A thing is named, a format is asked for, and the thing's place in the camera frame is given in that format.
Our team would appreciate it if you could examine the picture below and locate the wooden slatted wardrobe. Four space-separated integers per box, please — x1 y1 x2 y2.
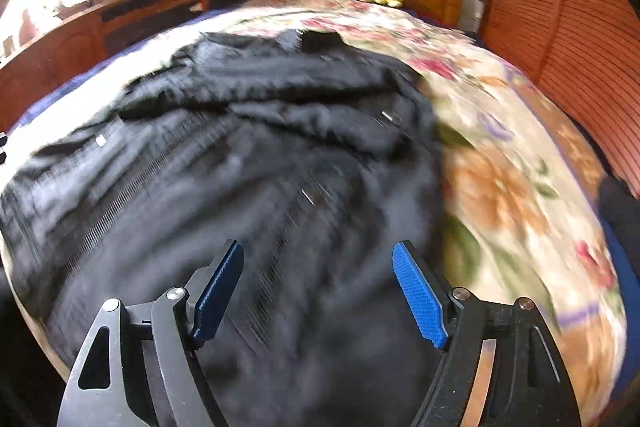
480 0 639 191

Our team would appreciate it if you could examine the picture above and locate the floral bed blanket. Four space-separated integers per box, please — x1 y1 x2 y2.
1 0 627 426

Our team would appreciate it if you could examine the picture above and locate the wooden desk cabinet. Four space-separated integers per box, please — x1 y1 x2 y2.
0 0 200 131

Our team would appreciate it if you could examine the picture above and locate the black large jacket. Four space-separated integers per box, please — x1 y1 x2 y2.
1 30 442 426

